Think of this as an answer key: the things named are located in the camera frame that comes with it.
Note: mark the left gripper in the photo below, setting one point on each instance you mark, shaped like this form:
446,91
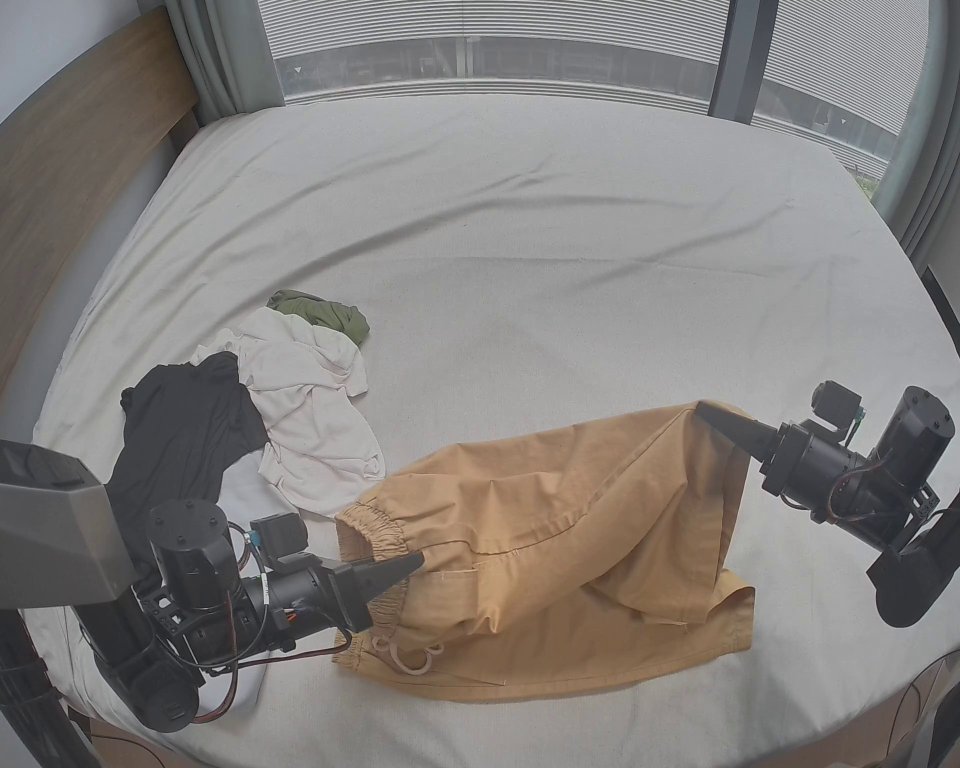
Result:
307,600

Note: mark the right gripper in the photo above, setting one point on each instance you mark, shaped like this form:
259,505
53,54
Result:
806,469

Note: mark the tan shorts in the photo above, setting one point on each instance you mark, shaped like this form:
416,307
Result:
562,525

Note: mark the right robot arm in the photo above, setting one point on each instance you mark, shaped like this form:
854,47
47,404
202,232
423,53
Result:
919,427

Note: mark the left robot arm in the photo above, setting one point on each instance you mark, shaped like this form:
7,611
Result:
60,525

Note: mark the bed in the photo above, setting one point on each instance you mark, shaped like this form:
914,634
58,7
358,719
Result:
525,225

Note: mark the bluish white garment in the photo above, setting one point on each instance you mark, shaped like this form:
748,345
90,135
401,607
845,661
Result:
247,487

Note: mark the cream white garment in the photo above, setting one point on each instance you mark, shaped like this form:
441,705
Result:
315,420

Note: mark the black garment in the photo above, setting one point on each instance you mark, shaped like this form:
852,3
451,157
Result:
187,427

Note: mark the green garment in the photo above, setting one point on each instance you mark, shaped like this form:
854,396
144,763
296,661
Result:
322,311

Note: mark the grey-green curtain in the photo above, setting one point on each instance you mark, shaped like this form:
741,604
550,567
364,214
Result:
930,150
225,60

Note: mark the window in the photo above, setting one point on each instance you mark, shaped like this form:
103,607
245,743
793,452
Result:
739,60

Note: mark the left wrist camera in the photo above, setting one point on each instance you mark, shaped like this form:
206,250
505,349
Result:
279,536

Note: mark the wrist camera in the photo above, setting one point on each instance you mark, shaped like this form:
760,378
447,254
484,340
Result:
834,401
279,536

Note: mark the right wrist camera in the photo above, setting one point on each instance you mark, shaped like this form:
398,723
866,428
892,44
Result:
834,401

